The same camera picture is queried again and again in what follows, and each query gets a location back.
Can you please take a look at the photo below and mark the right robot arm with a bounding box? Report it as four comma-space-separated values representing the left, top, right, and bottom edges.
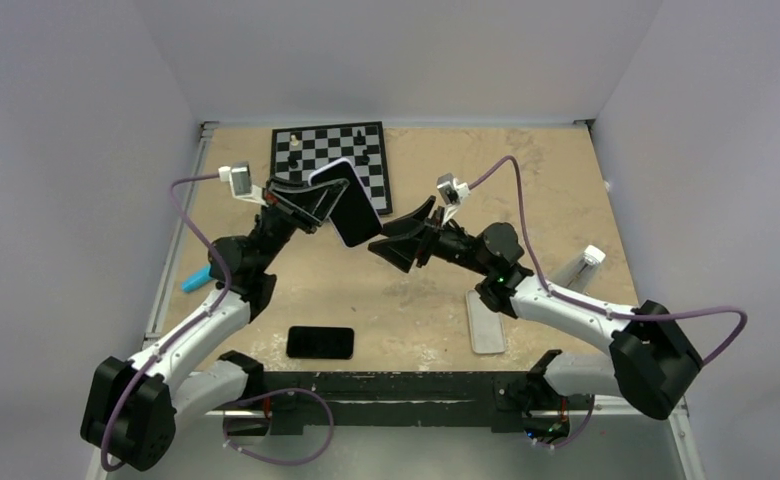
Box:
368, 197, 704, 420

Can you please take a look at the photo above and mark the white phone case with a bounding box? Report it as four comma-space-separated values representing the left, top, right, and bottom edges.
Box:
465, 290, 506, 355

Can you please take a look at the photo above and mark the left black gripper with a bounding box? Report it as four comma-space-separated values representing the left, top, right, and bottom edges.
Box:
247, 175, 347, 273

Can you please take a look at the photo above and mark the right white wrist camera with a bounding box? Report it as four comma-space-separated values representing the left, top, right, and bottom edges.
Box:
436, 173, 470, 225

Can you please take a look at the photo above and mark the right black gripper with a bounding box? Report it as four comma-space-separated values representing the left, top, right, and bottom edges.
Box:
368, 196, 492, 276

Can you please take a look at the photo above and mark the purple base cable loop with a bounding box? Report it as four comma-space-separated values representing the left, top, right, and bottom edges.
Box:
221, 388, 338, 469

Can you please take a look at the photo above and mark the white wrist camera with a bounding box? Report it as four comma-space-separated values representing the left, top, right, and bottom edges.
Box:
436, 173, 470, 225
218, 162, 265, 205

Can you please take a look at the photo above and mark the phone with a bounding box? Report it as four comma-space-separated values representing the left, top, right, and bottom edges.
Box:
308, 157, 382, 248
286, 326, 355, 360

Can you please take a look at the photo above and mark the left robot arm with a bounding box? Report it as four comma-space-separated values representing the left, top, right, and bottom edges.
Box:
80, 179, 349, 472

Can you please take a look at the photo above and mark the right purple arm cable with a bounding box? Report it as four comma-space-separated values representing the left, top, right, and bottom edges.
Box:
466, 155, 749, 369

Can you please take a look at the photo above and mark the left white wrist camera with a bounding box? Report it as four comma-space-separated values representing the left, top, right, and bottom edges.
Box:
218, 162, 265, 205

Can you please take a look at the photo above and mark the black white chessboard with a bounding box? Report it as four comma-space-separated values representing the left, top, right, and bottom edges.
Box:
270, 121, 394, 216

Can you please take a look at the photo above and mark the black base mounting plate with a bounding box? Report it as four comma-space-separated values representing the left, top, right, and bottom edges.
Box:
230, 371, 591, 435

